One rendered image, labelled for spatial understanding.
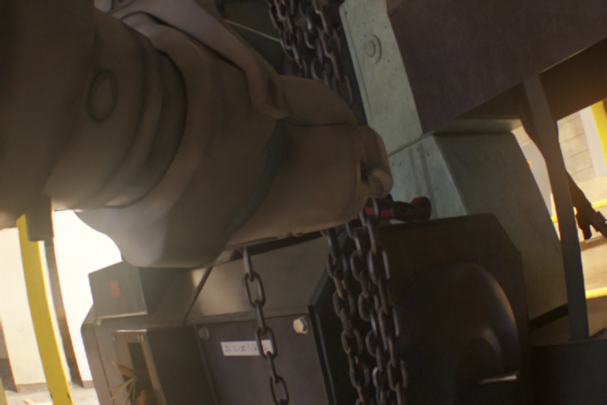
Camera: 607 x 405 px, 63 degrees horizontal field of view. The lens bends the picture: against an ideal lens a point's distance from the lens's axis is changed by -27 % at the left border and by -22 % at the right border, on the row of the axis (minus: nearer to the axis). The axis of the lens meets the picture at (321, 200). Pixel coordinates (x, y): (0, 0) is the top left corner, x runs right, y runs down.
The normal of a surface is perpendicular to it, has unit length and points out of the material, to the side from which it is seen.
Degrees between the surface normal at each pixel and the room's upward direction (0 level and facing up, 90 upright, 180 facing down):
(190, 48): 90
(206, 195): 141
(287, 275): 45
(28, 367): 90
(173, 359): 90
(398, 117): 90
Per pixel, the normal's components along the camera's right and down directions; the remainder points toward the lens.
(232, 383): -0.71, 0.04
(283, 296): -0.63, -0.66
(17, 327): 0.40, -0.21
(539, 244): 0.33, -0.50
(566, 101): -0.89, 0.11
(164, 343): 0.68, -0.23
